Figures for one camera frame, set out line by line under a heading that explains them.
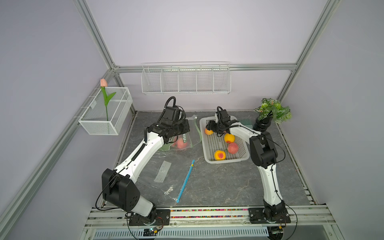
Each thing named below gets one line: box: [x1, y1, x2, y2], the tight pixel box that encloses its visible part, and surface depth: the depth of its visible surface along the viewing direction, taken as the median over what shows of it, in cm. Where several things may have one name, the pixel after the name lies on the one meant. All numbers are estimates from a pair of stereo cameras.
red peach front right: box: [228, 142, 239, 154], surface depth 94 cm
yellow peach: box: [224, 133, 236, 144], surface depth 98 cm
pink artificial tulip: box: [100, 78, 117, 121], surface depth 81 cm
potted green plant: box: [253, 98, 292, 133], surface depth 88 cm
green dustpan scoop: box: [240, 118, 255, 129], surface depth 115 cm
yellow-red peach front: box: [214, 150, 226, 161], surface depth 91 cm
